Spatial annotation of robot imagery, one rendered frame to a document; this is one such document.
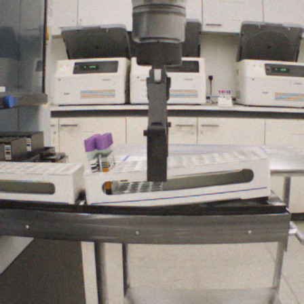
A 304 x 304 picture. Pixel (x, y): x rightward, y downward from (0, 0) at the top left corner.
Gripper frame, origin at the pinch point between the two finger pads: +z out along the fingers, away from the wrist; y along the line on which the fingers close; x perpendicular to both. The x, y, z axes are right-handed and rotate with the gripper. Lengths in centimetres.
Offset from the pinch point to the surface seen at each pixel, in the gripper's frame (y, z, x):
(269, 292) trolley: 63, 59, -39
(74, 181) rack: -3.0, 2.3, 13.5
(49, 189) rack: 4.7, 5.8, 20.7
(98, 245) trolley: 26.9, 25.5, 15.9
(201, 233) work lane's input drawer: -6.7, 9.4, -7.0
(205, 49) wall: 292, -51, -31
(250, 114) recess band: 234, 3, -60
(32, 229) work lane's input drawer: -6.7, 9.8, 20.5
